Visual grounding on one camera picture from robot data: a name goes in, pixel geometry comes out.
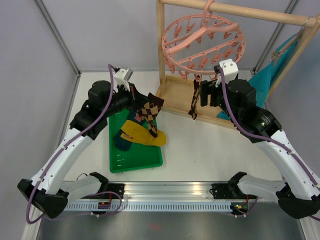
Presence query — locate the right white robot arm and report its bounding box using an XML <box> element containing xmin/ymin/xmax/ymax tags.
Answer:
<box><xmin>200</xmin><ymin>79</ymin><xmax>320</xmax><ymax>219</ymax></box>

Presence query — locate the teal reindeer sock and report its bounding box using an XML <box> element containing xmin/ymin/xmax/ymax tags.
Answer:
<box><xmin>113</xmin><ymin>111</ymin><xmax>146</xmax><ymax>152</ymax></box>

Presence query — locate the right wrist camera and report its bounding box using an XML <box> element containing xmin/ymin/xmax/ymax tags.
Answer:
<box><xmin>214</xmin><ymin>58</ymin><xmax>239</xmax><ymax>86</ymax></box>

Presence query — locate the brown argyle sock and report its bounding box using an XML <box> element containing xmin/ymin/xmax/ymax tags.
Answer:
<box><xmin>137</xmin><ymin>93</ymin><xmax>165</xmax><ymax>138</ymax></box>
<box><xmin>188</xmin><ymin>75</ymin><xmax>201</xmax><ymax>120</ymax></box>

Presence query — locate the teal cloth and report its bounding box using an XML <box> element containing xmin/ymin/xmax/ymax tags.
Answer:
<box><xmin>216</xmin><ymin>32</ymin><xmax>301</xmax><ymax>121</ymax></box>

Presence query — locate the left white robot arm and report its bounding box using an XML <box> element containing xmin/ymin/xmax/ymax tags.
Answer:
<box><xmin>17</xmin><ymin>80</ymin><xmax>150</xmax><ymax>224</ymax></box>

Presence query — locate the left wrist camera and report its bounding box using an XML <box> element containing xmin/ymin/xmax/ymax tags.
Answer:
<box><xmin>113</xmin><ymin>68</ymin><xmax>133</xmax><ymax>91</ymax></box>

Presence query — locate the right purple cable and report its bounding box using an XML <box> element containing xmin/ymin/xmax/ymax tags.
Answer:
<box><xmin>217</xmin><ymin>67</ymin><xmax>320</xmax><ymax>222</ymax></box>

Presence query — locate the white cable duct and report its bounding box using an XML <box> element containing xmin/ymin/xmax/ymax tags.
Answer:
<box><xmin>65</xmin><ymin>201</ymin><xmax>245</xmax><ymax>213</ymax></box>

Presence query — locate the pink round clip hanger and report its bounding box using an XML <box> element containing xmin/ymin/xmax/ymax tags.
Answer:
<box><xmin>161</xmin><ymin>0</ymin><xmax>246</xmax><ymax>80</ymax></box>

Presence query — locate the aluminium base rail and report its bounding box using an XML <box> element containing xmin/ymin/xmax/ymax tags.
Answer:
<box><xmin>59</xmin><ymin>181</ymin><xmax>276</xmax><ymax>201</ymax></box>

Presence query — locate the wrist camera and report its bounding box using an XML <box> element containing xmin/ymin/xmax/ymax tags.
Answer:
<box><xmin>113</xmin><ymin>68</ymin><xmax>133</xmax><ymax>91</ymax></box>
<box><xmin>214</xmin><ymin>58</ymin><xmax>239</xmax><ymax>86</ymax></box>

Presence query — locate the green plastic tray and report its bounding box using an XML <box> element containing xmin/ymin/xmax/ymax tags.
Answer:
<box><xmin>108</xmin><ymin>109</ymin><xmax>163</xmax><ymax>174</ymax></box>

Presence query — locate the yellow sock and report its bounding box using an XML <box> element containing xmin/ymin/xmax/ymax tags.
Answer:
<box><xmin>121</xmin><ymin>120</ymin><xmax>167</xmax><ymax>147</ymax></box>

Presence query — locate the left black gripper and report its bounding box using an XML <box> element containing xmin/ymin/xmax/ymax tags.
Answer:
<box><xmin>102</xmin><ymin>81</ymin><xmax>151</xmax><ymax>118</ymax></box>

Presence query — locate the wooden clothes rack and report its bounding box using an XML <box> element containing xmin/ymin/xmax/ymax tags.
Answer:
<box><xmin>156</xmin><ymin>0</ymin><xmax>320</xmax><ymax>116</ymax></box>

